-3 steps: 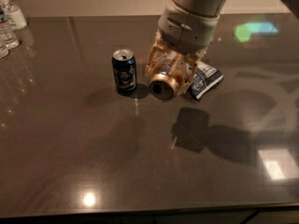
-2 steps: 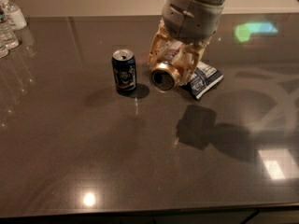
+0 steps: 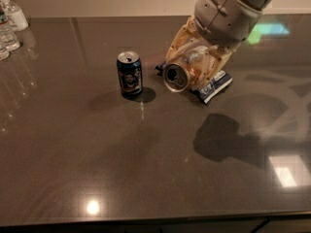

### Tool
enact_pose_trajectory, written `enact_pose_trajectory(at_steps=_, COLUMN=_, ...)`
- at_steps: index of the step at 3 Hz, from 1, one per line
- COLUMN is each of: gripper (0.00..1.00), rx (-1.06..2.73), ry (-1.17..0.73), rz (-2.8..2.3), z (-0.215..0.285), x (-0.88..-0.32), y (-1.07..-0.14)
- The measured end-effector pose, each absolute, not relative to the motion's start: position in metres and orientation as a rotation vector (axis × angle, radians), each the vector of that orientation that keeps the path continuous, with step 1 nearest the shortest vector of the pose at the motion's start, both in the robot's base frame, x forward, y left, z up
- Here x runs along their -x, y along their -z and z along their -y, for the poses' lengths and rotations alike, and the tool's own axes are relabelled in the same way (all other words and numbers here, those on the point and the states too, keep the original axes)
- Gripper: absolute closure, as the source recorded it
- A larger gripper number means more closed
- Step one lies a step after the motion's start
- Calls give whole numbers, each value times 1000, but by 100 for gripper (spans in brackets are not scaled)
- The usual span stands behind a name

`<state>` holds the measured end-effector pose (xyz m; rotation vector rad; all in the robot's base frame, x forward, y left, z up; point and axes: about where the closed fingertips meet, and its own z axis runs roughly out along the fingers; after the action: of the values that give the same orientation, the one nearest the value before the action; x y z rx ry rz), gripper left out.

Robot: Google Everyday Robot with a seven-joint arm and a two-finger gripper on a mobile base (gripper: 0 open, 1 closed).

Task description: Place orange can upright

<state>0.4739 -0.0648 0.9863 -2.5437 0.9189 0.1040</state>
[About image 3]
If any blue chip bag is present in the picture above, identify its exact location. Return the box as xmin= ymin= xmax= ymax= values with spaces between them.
xmin=155 ymin=62 xmax=233 ymax=104

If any clear water bottle at edge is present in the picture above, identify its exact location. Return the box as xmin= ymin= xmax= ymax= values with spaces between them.
xmin=0 ymin=39 xmax=10 ymax=60

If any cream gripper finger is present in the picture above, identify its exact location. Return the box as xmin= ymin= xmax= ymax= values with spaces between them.
xmin=164 ymin=16 xmax=206 ymax=64
xmin=191 ymin=46 xmax=232 ymax=90

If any clear plastic water bottle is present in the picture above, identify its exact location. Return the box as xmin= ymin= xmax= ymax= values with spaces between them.
xmin=0 ymin=7 xmax=20 ymax=51

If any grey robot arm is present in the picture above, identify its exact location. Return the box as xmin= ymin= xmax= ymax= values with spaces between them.
xmin=163 ymin=0 xmax=271 ymax=92

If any dark blue soda can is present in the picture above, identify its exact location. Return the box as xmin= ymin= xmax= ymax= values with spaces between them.
xmin=117 ymin=50 xmax=143 ymax=97

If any white pump sanitizer bottle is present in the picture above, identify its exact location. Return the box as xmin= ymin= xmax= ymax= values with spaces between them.
xmin=0 ymin=0 xmax=29 ymax=32

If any orange soda can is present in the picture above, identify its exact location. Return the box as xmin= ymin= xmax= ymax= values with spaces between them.
xmin=162 ymin=46 xmax=208 ymax=92

